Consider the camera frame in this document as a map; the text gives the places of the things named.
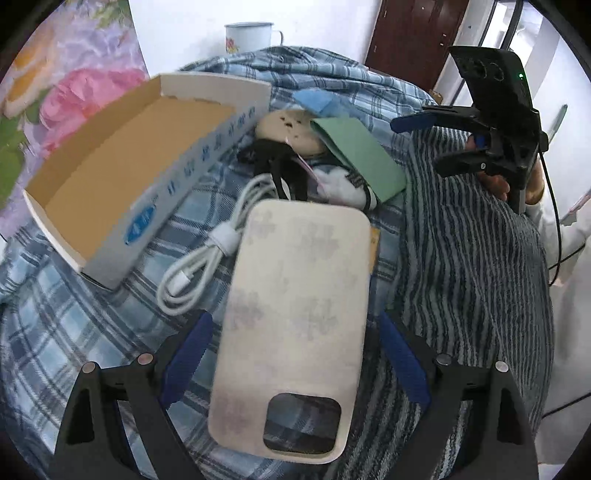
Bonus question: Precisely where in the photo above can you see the white charging cable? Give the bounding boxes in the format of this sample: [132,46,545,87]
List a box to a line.
[156,173,279,317]

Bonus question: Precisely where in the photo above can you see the white plush toy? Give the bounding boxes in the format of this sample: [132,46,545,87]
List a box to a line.
[314,166,378,213]

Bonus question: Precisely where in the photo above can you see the blue tissue packet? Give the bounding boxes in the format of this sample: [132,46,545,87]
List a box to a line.
[293,89,346,118]

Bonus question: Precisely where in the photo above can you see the cream phone case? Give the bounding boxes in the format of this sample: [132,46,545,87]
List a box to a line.
[208,200,370,465]

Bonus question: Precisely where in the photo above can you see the round beige cushion pad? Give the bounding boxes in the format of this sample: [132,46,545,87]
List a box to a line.
[254,109,327,158]

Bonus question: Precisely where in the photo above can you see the black pink strap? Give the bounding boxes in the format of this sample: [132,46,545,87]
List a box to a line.
[237,138,311,202]

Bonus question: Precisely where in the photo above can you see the right hand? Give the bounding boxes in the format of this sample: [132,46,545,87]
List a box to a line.
[465,136,546,205]

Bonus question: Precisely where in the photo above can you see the dark brown door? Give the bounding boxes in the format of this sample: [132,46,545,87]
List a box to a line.
[366,0,469,91]

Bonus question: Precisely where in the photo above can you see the striped grey towel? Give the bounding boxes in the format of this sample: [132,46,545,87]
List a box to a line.
[322,129,554,479]

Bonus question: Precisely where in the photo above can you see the white cardboard box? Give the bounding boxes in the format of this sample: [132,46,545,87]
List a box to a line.
[23,72,271,290]

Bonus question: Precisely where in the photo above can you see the white enamel mug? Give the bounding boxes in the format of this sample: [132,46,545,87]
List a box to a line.
[224,22,284,54]

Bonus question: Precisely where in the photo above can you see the floral picture board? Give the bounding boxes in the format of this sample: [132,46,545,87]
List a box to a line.
[0,0,151,209]

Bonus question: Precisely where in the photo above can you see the black cable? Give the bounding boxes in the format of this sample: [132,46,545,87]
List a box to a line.
[537,151,567,287]

